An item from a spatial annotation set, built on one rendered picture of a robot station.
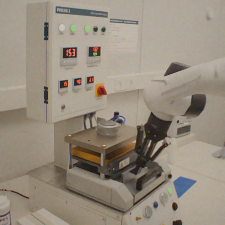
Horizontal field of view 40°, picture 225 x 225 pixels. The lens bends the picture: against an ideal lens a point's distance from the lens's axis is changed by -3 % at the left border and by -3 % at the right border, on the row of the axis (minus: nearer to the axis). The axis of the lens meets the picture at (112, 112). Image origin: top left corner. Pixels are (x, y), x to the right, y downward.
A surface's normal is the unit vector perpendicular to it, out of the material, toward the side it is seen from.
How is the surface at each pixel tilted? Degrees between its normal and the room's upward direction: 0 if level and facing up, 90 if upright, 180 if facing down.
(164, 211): 65
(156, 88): 71
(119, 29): 90
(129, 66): 90
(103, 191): 90
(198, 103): 91
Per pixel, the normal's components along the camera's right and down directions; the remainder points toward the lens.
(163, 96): -0.79, 0.20
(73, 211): -0.58, 0.18
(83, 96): 0.81, 0.18
